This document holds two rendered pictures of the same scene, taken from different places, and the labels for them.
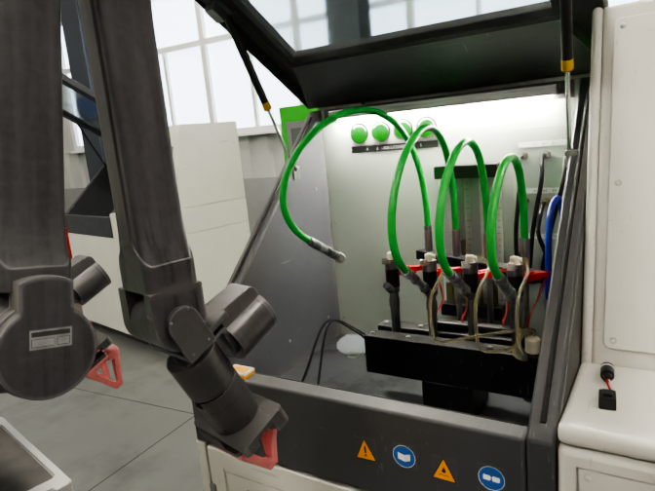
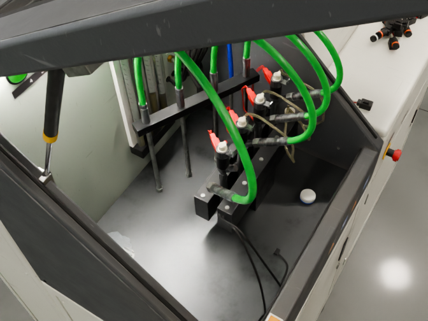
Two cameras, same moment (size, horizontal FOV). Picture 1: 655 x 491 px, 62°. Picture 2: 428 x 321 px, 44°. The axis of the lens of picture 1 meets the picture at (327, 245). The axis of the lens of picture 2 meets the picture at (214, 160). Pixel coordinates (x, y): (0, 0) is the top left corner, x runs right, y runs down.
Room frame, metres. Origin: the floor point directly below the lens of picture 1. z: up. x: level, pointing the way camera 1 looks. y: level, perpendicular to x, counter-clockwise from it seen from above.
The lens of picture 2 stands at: (1.07, 0.56, 1.98)
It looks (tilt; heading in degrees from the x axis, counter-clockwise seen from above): 52 degrees down; 271
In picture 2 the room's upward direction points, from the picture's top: 3 degrees counter-clockwise
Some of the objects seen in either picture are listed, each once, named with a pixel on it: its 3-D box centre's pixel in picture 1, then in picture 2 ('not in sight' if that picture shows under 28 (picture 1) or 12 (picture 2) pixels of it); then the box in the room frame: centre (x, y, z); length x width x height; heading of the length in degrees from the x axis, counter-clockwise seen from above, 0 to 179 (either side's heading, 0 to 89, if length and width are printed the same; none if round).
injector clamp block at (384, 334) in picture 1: (454, 371); (248, 172); (1.00, -0.23, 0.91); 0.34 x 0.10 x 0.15; 57
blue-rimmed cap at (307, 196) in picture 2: not in sight; (307, 196); (0.85, -0.19, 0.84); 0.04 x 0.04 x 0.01
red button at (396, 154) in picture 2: not in sight; (393, 153); (0.58, -0.35, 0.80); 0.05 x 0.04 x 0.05; 57
